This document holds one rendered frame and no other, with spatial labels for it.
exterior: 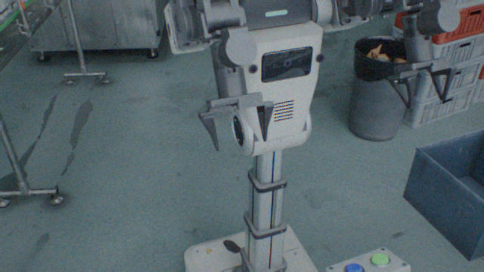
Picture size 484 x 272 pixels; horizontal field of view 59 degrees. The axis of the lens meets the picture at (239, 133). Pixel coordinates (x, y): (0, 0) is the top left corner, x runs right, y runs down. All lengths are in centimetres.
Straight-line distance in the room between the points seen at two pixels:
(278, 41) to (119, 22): 319
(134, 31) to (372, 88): 228
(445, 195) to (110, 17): 337
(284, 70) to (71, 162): 216
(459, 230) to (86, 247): 179
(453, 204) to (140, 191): 182
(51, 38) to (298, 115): 344
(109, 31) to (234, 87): 347
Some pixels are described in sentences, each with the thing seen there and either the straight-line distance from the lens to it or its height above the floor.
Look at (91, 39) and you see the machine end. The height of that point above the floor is 22.
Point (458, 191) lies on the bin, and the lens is 144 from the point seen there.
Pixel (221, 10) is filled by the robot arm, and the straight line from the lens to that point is 82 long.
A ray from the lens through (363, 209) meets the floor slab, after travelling 263.
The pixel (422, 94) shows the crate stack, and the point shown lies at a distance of 328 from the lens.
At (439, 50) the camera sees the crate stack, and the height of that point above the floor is 63.
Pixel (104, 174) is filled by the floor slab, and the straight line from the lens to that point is 290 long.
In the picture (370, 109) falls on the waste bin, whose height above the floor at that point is 26.
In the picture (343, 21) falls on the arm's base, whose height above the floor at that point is 137.
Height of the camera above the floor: 179
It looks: 35 degrees down
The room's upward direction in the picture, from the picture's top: straight up
